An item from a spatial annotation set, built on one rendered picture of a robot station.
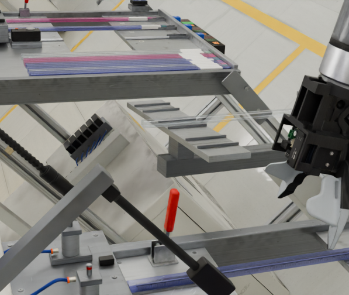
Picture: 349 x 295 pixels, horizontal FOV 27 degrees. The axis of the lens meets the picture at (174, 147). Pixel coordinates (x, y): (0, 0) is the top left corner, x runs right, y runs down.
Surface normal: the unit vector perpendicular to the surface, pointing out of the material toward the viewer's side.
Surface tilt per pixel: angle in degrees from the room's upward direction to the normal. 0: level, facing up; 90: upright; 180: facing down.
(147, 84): 90
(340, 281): 0
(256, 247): 90
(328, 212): 73
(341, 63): 48
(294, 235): 90
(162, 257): 90
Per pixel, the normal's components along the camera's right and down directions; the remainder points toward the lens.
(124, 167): -0.62, -0.61
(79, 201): 0.31, 0.38
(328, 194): 0.41, -0.18
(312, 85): -0.91, -0.15
